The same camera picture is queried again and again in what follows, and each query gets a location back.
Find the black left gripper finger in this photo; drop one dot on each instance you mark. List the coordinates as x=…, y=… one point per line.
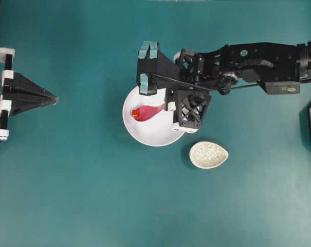
x=19, y=106
x=23, y=84

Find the speckled teardrop spoon rest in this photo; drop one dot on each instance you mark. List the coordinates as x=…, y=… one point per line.
x=207, y=155

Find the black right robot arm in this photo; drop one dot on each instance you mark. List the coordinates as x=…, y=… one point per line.
x=276, y=68

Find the white round bowl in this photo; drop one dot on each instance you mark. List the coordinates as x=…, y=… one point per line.
x=157, y=131

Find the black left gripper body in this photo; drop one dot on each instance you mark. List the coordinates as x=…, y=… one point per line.
x=6, y=57

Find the pink ceramic spoon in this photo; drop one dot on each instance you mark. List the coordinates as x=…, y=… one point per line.
x=146, y=112

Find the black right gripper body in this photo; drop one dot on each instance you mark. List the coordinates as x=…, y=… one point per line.
x=188, y=83

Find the small red block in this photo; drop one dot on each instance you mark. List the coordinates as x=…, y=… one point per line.
x=135, y=112

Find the black camera box teal pads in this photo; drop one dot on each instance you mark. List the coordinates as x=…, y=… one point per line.
x=154, y=70

